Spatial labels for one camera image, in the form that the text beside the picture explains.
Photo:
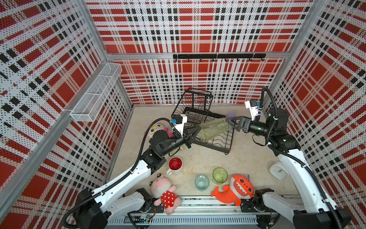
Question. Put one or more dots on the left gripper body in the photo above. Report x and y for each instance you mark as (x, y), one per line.
(186, 138)

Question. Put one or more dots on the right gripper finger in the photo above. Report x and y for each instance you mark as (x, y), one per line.
(235, 126)
(234, 120)

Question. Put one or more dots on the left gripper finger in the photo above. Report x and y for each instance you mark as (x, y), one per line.
(192, 143)
(192, 131)

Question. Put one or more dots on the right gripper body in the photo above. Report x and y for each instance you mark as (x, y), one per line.
(248, 120)

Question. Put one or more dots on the tall green glass cup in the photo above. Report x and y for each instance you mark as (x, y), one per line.
(212, 129)

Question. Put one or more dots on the lavender plastic cup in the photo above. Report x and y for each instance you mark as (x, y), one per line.
(230, 116)

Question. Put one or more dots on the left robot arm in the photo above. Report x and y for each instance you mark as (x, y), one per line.
(93, 211)

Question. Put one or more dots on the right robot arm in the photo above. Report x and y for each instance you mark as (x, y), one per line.
(319, 210)

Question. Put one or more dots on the white mug red interior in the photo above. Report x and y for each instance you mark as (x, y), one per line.
(175, 166)

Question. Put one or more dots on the yellow pink owl plush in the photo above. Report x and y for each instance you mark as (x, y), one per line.
(156, 127)

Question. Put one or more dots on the teal glass cup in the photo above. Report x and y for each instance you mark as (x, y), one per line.
(202, 182)

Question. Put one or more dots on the short green glass cup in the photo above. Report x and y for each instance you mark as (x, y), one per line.
(220, 175)

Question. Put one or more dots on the pink bear plush toy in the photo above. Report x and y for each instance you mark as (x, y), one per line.
(163, 192)

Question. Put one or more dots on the red shark plush toy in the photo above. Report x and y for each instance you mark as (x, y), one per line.
(239, 188)

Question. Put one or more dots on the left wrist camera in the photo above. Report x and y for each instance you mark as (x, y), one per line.
(178, 121)

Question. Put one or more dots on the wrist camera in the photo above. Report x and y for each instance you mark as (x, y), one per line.
(178, 121)
(254, 110)

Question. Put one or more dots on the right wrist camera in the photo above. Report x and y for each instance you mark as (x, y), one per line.
(254, 110)

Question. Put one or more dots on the black wire dish rack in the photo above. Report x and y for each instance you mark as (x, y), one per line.
(195, 104)

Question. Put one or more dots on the black wall hook rail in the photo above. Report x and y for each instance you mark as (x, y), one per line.
(248, 56)

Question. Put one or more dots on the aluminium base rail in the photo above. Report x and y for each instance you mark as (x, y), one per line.
(199, 210)

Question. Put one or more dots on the white wire wall basket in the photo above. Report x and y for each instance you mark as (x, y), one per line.
(94, 98)

